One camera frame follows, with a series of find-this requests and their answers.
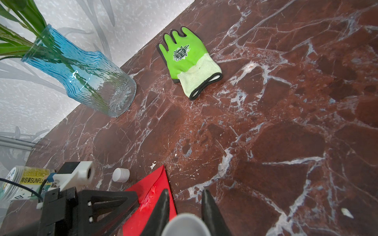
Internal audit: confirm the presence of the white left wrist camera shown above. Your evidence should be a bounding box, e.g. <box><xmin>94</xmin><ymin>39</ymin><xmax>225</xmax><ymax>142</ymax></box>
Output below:
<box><xmin>51</xmin><ymin>161</ymin><xmax>95</xmax><ymax>191</ymax></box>

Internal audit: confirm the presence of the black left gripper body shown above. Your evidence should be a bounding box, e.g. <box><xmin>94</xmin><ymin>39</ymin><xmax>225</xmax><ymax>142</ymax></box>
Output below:
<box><xmin>9</xmin><ymin>187</ymin><xmax>139</xmax><ymax>236</ymax></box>

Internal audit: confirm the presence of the round sunflower label jar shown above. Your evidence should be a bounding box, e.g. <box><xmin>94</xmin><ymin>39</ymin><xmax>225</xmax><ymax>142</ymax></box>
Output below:
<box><xmin>1</xmin><ymin>166</ymin><xmax>56</xmax><ymax>202</ymax></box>

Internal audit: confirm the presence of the artificial flower bouquet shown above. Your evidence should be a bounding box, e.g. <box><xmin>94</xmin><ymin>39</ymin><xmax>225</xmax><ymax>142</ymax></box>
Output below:
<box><xmin>0</xmin><ymin>0</ymin><xmax>48</xmax><ymax>61</ymax></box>

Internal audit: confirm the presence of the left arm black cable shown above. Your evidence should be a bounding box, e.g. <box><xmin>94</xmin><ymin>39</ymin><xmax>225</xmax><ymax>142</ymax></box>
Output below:
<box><xmin>0</xmin><ymin>176</ymin><xmax>48</xmax><ymax>204</ymax></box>

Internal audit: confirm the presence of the white glue stick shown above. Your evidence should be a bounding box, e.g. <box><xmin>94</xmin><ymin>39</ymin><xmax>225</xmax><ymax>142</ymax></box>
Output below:
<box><xmin>161</xmin><ymin>213</ymin><xmax>211</xmax><ymax>236</ymax></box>

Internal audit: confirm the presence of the green work glove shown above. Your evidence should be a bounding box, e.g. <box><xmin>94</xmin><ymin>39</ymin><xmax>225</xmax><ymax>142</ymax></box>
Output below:
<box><xmin>157</xmin><ymin>27</ymin><xmax>223</xmax><ymax>100</ymax></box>

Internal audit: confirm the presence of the blue textured glass vase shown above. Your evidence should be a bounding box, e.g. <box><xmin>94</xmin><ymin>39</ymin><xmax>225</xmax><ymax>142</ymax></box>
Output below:
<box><xmin>21</xmin><ymin>25</ymin><xmax>137</xmax><ymax>118</ymax></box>

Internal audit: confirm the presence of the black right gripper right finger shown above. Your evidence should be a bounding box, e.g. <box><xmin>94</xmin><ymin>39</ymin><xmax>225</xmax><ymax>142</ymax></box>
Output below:
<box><xmin>201</xmin><ymin>189</ymin><xmax>232</xmax><ymax>236</ymax></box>

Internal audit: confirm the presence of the white glue stick cap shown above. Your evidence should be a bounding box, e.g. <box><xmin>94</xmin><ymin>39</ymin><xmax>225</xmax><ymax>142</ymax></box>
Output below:
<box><xmin>112</xmin><ymin>168</ymin><xmax>130</xmax><ymax>183</ymax></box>

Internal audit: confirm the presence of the red envelope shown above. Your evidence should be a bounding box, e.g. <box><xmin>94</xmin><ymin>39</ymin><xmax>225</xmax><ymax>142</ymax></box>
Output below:
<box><xmin>123</xmin><ymin>166</ymin><xmax>177</xmax><ymax>236</ymax></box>

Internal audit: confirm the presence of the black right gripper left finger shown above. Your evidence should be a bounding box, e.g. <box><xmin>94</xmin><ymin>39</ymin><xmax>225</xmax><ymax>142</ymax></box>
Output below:
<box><xmin>141</xmin><ymin>188</ymin><xmax>170</xmax><ymax>236</ymax></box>

